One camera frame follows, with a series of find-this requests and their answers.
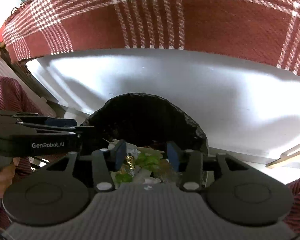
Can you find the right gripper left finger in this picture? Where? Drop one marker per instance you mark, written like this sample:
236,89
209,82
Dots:
106,161

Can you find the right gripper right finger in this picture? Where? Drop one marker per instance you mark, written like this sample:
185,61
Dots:
189,166

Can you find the yellow foil snack bag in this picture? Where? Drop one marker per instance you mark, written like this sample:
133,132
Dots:
129,166

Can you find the person left hand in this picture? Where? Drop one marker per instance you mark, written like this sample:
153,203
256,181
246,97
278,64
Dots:
6,175

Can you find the white paper trash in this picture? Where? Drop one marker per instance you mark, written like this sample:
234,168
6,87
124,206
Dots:
134,150

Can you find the green leafy trash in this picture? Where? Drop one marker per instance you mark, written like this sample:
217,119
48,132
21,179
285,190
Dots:
152,167

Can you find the black lined trash bin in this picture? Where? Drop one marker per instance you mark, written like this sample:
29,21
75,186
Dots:
144,120

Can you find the red striped sleeve left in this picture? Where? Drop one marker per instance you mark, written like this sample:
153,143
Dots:
24,132

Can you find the red white plaid tablecloth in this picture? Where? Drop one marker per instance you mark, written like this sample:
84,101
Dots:
265,31

